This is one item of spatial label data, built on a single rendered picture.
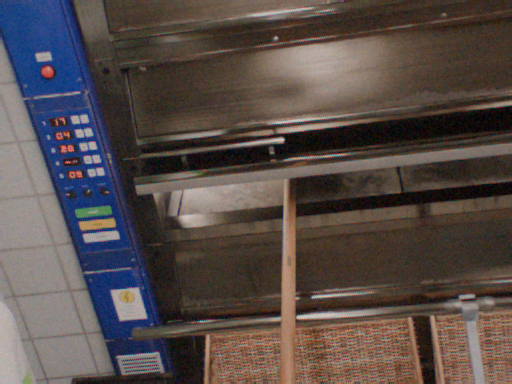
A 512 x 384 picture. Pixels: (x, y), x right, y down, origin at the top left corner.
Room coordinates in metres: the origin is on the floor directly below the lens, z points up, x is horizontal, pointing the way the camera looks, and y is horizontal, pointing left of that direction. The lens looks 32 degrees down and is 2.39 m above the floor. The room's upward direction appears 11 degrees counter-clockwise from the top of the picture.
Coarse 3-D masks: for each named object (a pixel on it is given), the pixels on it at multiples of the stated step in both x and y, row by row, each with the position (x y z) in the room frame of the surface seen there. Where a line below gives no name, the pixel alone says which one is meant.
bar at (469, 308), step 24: (312, 312) 1.41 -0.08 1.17; (336, 312) 1.40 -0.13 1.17; (360, 312) 1.39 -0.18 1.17; (384, 312) 1.38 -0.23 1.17; (408, 312) 1.37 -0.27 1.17; (432, 312) 1.36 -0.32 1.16; (456, 312) 1.35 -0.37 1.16; (480, 312) 1.35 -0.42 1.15; (144, 336) 1.45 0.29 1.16; (168, 336) 1.44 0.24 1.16; (480, 360) 1.28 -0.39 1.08
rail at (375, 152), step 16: (400, 144) 1.61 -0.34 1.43; (416, 144) 1.59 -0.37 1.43; (432, 144) 1.58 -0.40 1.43; (448, 144) 1.58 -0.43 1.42; (464, 144) 1.57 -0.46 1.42; (480, 144) 1.57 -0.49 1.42; (272, 160) 1.64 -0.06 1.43; (288, 160) 1.63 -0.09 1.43; (304, 160) 1.62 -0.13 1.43; (320, 160) 1.62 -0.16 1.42; (336, 160) 1.61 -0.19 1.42; (352, 160) 1.61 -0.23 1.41; (144, 176) 1.68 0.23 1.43; (160, 176) 1.67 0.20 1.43; (176, 176) 1.66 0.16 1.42; (192, 176) 1.66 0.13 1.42
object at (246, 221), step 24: (408, 192) 1.79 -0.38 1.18; (432, 192) 1.77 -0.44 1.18; (456, 192) 1.75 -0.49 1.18; (480, 192) 1.73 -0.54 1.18; (504, 192) 1.71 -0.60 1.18; (192, 216) 1.86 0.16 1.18; (216, 216) 1.84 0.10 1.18; (240, 216) 1.82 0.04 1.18; (264, 216) 1.80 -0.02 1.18; (312, 216) 1.77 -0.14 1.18; (336, 216) 1.76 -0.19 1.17; (360, 216) 1.75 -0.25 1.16; (384, 216) 1.74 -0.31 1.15; (408, 216) 1.73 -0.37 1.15; (168, 240) 1.82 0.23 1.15
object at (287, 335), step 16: (288, 192) 1.84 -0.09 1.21; (288, 208) 1.77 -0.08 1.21; (288, 224) 1.70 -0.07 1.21; (288, 240) 1.64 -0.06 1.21; (288, 256) 1.58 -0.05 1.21; (288, 272) 1.52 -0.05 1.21; (288, 288) 1.47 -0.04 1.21; (288, 304) 1.41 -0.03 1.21; (288, 320) 1.36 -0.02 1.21; (288, 336) 1.32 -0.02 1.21; (288, 352) 1.27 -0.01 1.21; (288, 368) 1.23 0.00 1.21
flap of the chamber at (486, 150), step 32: (384, 128) 1.76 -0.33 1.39; (416, 128) 1.73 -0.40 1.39; (448, 128) 1.70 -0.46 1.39; (480, 128) 1.66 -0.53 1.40; (160, 160) 1.81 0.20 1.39; (192, 160) 1.77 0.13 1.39; (224, 160) 1.74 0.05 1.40; (256, 160) 1.70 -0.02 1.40; (384, 160) 1.59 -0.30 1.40; (416, 160) 1.58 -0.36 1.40; (448, 160) 1.57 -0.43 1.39; (160, 192) 1.67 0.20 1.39
